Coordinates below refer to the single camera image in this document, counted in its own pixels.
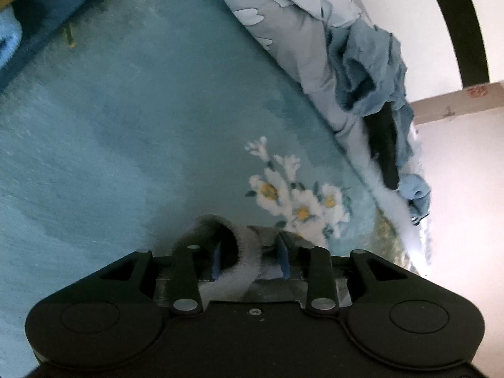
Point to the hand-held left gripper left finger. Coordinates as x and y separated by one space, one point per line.
216 260

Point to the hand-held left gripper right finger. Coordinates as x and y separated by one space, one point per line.
284 260

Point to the grey garment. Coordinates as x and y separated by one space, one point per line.
246 252

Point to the blue striped-cuff garment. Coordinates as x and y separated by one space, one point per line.
413 191

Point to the teal floral blanket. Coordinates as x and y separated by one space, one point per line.
118 145

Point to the black garment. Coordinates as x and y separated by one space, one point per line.
384 145

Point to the light blue floral duvet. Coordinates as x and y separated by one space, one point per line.
307 47

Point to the blue sweatshirt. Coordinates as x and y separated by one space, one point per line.
370 59

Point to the beige door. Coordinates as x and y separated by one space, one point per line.
453 100

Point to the red door decoration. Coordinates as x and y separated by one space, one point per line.
476 92

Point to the light blue folded cloth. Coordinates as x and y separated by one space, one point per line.
8 39

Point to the black door frame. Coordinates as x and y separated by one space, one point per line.
464 27

